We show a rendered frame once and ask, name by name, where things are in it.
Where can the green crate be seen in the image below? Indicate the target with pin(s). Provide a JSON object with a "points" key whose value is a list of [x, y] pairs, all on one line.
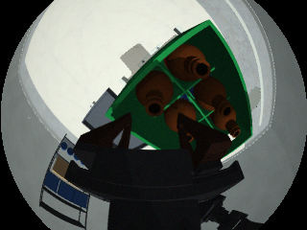
{"points": [[153, 130]]}

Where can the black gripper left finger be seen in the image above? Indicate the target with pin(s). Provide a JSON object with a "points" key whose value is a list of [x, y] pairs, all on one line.
{"points": [[103, 136]]}

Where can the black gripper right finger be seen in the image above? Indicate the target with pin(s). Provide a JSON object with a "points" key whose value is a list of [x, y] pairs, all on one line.
{"points": [[212, 144]]}

